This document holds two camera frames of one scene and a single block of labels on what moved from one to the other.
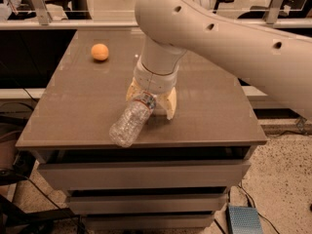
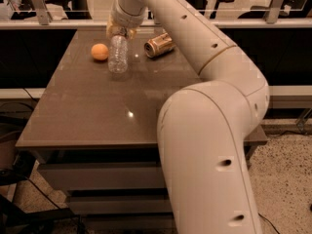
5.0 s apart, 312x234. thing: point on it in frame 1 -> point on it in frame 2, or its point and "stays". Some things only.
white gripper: [155, 80] -> [124, 19]
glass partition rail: [129, 23] stays
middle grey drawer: [147, 203] stays
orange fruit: [99, 52] stays
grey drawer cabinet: [176, 173] stays
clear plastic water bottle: [128, 124] -> [118, 55]
